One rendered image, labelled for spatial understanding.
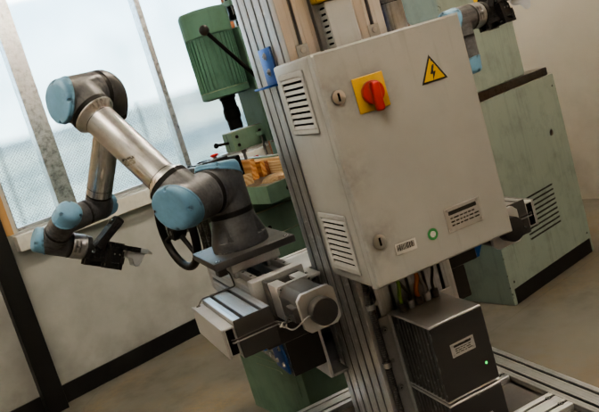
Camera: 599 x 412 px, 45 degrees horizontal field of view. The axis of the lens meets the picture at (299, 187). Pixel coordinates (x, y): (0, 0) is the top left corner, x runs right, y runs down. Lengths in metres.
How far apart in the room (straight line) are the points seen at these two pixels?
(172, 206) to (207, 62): 0.91
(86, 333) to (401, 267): 2.57
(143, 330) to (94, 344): 0.27
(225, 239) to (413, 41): 0.73
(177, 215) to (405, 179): 0.58
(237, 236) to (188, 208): 0.18
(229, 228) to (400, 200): 0.57
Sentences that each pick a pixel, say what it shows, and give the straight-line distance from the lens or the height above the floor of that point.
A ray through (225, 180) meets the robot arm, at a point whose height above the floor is 1.00.
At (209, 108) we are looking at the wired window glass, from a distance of 4.19.
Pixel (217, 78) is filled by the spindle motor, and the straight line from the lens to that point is 2.53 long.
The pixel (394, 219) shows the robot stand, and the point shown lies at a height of 0.88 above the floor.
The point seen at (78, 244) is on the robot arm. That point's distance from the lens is 2.23.
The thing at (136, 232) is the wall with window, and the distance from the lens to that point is 3.86.
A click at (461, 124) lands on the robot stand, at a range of 1.49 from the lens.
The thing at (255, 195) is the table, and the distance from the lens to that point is 2.30.
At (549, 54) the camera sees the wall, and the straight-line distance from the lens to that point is 4.49.
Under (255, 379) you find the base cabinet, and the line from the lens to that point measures 2.87.
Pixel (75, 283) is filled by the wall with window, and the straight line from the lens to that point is 3.75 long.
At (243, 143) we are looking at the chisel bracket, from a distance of 2.58.
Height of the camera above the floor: 1.21
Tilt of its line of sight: 9 degrees down
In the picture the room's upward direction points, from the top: 17 degrees counter-clockwise
